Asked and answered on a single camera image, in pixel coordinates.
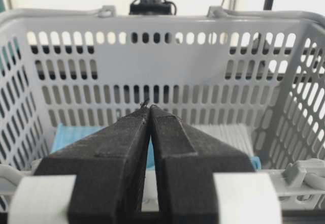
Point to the grey plastic shopping basket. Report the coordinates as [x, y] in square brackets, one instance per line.
[90, 68]

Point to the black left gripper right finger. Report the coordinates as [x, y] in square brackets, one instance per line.
[201, 179]

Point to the black stand behind basket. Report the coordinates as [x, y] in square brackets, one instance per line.
[152, 7]

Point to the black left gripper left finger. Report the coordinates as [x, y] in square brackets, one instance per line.
[97, 179]

